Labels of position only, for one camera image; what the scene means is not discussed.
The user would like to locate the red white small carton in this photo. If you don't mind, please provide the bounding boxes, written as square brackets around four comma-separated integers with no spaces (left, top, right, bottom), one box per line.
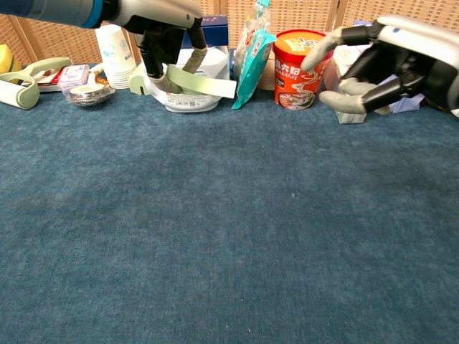
[35,66,69,93]

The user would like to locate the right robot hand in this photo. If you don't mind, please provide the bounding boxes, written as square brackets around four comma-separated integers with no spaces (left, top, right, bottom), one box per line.
[300,14,459,115]

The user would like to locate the small brown packet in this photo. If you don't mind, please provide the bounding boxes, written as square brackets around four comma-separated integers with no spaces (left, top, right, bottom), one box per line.
[87,67,110,89]

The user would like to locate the green sticky note pad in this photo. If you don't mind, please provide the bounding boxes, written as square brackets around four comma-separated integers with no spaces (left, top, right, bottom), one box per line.
[166,64,237,98]

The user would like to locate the navy blue long box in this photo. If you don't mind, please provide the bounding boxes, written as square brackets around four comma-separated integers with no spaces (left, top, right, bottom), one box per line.
[200,14,230,47]

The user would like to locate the white long carton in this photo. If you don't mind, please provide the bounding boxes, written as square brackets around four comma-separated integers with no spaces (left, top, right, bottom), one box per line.
[324,42,370,125]

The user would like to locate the tan round container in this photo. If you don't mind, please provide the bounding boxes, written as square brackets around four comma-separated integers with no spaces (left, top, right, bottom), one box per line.
[257,57,276,91]

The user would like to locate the white paper cup stack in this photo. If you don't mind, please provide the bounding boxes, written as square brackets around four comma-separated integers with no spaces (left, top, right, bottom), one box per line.
[95,24,138,90]

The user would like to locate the yellow sponge block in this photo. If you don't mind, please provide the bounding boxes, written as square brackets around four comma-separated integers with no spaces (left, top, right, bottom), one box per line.
[0,44,23,75]

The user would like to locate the teal table cloth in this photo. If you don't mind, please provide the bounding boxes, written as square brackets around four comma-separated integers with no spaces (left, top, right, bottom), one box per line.
[0,62,459,344]

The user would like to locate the red instant noodle cup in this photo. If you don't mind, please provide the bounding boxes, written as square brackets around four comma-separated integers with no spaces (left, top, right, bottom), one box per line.
[272,29,336,110]

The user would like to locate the green white lint roller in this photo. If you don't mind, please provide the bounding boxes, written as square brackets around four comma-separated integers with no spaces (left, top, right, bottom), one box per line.
[0,57,72,110]

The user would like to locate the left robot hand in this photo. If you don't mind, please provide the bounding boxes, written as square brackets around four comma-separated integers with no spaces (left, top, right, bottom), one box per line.
[103,0,209,95]

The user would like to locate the clear purple small box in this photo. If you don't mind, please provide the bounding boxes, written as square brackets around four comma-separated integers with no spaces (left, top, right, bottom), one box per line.
[58,64,90,96]

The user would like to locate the white blue tissue pack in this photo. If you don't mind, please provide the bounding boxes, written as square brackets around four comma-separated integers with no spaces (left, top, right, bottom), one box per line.
[349,19,427,114]

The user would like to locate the white plastic tub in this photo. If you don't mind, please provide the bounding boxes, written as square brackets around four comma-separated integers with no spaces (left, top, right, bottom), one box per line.
[143,45,231,113]

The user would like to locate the pale green plastic stand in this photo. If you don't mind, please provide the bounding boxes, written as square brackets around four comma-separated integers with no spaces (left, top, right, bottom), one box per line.
[128,66,151,96]

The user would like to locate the teal clear product bag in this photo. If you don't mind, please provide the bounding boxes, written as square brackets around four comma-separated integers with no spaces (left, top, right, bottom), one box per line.
[230,0,278,110]

